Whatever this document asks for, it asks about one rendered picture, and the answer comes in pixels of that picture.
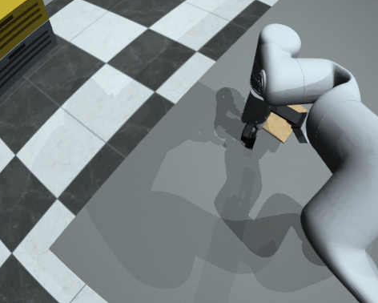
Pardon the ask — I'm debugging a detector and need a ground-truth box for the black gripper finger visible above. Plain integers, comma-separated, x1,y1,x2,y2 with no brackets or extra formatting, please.
241,116,258,146

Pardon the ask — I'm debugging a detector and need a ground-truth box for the tan mottled mat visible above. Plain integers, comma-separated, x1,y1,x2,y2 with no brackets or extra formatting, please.
263,105,306,143

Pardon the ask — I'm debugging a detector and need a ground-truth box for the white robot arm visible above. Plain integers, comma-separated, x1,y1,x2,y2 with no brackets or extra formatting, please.
251,24,378,303

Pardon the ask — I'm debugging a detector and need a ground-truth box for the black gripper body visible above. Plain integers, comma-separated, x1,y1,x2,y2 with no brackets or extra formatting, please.
241,85,273,130

